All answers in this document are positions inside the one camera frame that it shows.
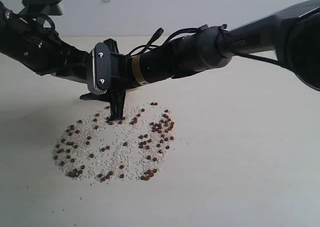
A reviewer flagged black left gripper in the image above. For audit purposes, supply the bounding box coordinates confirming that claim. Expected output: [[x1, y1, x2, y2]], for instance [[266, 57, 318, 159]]
[[0, 4, 91, 84]]

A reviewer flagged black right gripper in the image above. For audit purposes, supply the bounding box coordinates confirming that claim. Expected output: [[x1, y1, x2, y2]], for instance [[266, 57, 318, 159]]
[[79, 38, 137, 120]]

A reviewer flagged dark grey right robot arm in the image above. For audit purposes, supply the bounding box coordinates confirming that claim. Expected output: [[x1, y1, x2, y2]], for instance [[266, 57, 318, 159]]
[[80, 0, 320, 121]]

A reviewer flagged pile of grains and pellets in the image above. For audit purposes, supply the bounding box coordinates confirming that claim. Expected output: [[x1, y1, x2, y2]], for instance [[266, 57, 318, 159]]
[[50, 100, 190, 185]]

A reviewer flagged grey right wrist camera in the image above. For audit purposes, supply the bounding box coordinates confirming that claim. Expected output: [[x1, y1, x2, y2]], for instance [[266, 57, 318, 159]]
[[86, 42, 112, 95]]

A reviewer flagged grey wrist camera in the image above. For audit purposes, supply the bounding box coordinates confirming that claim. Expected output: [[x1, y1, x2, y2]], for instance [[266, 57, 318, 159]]
[[21, 0, 64, 16], [86, 42, 112, 95]]

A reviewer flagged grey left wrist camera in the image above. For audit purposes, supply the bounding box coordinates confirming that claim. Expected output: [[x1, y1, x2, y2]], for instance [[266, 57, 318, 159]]
[[21, 0, 64, 16]]

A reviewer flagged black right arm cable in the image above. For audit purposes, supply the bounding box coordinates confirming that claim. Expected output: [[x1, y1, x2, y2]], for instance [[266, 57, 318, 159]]
[[127, 23, 296, 70]]

